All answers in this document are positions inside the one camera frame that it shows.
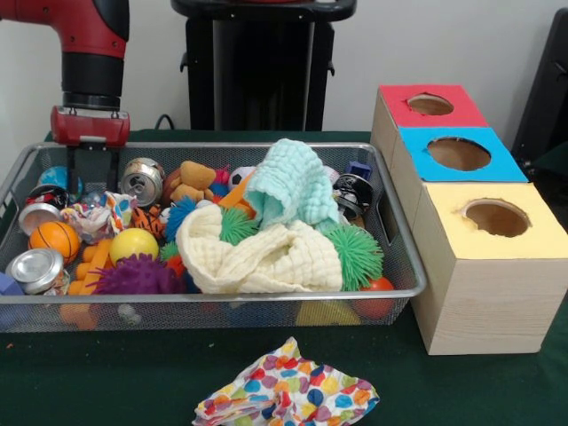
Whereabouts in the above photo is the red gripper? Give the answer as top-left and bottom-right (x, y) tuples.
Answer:
(51, 106), (130, 194)

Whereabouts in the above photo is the cream cloth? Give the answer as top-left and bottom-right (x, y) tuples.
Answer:
(176, 206), (343, 294)

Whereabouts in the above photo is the mint green cloth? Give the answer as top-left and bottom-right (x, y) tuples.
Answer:
(244, 139), (340, 230)

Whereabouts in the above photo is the polka dot cloth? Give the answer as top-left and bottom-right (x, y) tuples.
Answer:
(193, 337), (381, 426)

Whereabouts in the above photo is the wooden box with three holes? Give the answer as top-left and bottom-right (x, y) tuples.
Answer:
(373, 84), (568, 356)

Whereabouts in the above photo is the small orange basketball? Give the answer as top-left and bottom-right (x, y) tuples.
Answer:
(29, 221), (81, 264)

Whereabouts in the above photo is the yellow ball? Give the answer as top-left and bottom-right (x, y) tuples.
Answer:
(109, 228), (160, 264)

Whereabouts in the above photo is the brown monkey plush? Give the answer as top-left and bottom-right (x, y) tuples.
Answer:
(164, 162), (218, 203)

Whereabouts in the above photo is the silver tin can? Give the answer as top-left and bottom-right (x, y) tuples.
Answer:
(6, 248), (67, 296)

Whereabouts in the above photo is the purple spiky ball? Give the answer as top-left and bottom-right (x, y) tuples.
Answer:
(93, 256), (185, 296)

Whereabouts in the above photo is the green spiky ball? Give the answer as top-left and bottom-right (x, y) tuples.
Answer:
(219, 209), (258, 247)
(324, 222), (384, 292)

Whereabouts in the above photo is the dark green tablecloth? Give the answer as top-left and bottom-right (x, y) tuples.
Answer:
(0, 130), (568, 426)

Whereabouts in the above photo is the side table with green cloth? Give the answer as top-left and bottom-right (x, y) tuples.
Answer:
(531, 142), (568, 184)

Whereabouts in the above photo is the black upright panel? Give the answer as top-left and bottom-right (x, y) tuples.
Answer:
(515, 9), (568, 165)

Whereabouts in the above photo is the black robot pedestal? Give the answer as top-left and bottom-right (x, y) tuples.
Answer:
(171, 0), (358, 132)

